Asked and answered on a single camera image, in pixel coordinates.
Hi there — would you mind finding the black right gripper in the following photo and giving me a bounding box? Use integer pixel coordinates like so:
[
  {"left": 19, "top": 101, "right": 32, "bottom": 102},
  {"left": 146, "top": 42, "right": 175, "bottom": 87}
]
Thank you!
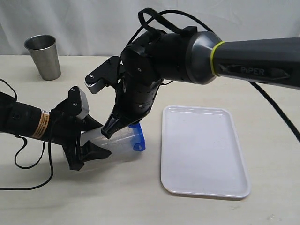
[{"left": 101, "top": 77, "right": 162, "bottom": 139}]

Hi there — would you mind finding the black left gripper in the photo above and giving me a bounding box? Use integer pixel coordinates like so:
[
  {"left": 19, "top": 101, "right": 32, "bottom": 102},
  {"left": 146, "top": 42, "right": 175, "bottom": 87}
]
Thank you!
[{"left": 43, "top": 110, "right": 112, "bottom": 171}]

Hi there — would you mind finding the clear plastic tall container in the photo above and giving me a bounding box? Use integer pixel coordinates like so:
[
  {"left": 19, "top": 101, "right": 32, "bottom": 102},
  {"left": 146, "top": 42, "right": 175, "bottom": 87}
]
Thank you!
[{"left": 80, "top": 127, "right": 134, "bottom": 157}]

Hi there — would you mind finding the blue plastic lid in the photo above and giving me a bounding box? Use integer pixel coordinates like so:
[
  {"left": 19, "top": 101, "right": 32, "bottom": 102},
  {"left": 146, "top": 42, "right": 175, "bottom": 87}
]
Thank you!
[{"left": 128, "top": 123, "right": 146, "bottom": 152}]

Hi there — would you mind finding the stainless steel cup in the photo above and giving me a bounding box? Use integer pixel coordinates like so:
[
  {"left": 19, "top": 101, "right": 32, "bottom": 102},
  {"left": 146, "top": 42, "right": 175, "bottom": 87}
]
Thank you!
[{"left": 24, "top": 34, "right": 61, "bottom": 81}]

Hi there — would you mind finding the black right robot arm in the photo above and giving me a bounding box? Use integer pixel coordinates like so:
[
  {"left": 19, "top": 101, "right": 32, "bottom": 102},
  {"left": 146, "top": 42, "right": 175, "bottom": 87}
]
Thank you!
[{"left": 101, "top": 31, "right": 300, "bottom": 138}]

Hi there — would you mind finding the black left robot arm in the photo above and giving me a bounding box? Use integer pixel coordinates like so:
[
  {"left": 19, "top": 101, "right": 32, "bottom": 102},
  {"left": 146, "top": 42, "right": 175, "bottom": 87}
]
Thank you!
[{"left": 0, "top": 88, "right": 111, "bottom": 171}]

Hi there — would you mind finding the white rectangular tray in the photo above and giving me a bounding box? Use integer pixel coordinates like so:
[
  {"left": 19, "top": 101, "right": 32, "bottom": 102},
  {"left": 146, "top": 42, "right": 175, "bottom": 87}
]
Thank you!
[{"left": 161, "top": 105, "right": 251, "bottom": 199}]

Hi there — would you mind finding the white backdrop curtain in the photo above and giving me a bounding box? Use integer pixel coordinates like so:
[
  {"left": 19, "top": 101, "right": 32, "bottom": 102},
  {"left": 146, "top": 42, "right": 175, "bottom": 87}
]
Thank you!
[{"left": 0, "top": 0, "right": 300, "bottom": 56}]

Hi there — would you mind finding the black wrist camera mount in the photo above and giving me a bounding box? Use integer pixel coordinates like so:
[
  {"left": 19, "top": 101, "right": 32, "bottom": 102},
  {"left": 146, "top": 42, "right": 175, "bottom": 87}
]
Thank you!
[{"left": 55, "top": 86, "right": 89, "bottom": 120}]

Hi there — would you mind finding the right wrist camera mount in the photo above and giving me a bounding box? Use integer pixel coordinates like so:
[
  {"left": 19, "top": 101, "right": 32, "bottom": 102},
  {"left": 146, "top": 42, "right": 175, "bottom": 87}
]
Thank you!
[{"left": 84, "top": 56, "right": 123, "bottom": 94}]

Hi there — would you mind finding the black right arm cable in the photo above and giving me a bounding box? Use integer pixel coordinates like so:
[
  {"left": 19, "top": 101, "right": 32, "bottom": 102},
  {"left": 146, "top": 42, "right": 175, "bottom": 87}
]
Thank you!
[{"left": 126, "top": 7, "right": 300, "bottom": 143}]

